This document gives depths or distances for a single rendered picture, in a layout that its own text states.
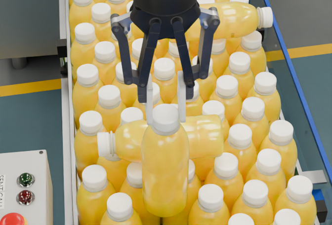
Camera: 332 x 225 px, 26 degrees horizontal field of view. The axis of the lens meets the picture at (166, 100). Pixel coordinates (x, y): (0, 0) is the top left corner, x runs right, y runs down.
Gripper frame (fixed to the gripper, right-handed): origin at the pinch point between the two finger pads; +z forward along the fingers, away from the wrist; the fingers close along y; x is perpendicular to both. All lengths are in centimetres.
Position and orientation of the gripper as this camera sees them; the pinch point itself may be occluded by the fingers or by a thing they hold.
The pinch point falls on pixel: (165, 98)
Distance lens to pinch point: 96.2
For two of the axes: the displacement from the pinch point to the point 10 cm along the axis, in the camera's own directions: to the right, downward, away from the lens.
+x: -1.0, -6.9, 7.1
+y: 9.9, -0.7, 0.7
